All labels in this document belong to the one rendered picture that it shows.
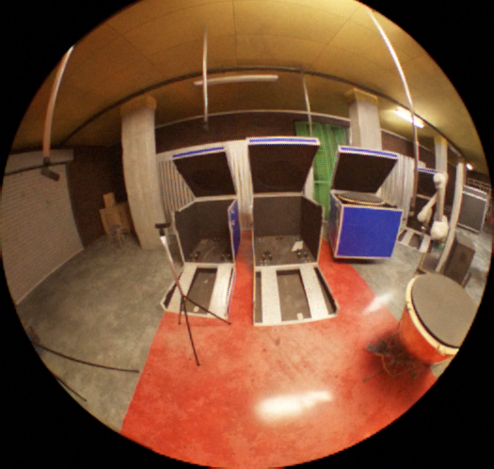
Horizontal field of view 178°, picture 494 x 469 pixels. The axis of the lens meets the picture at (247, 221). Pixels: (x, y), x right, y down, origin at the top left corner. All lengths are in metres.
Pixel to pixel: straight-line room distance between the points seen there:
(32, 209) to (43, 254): 1.14
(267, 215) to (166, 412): 2.98
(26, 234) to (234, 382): 5.02
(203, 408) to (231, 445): 0.38
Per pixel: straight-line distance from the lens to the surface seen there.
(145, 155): 3.29
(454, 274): 2.68
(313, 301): 1.88
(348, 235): 2.39
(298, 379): 1.49
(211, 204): 2.86
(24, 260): 5.12
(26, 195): 5.20
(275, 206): 2.80
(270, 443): 1.44
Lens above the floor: 1.42
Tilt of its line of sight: 19 degrees down
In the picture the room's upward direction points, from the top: 4 degrees counter-clockwise
